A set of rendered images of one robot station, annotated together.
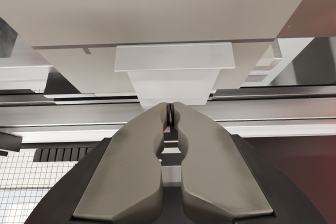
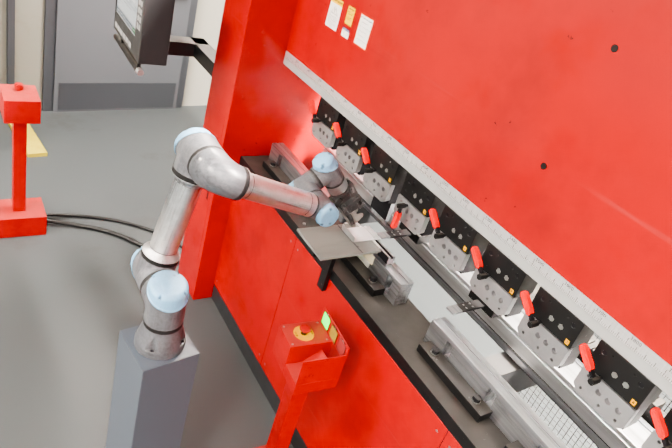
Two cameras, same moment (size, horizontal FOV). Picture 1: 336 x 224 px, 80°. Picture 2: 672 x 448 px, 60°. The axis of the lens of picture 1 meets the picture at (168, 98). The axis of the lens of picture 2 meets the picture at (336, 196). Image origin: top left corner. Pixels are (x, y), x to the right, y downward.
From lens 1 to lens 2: 2.05 m
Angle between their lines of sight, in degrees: 47
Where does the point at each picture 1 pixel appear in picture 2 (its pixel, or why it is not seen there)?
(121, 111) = (427, 258)
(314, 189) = not seen: hidden behind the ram
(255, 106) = not seen: hidden behind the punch
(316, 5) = not seen: hidden behind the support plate
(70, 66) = (366, 249)
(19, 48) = (386, 276)
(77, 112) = (444, 275)
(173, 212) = (377, 207)
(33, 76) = (391, 268)
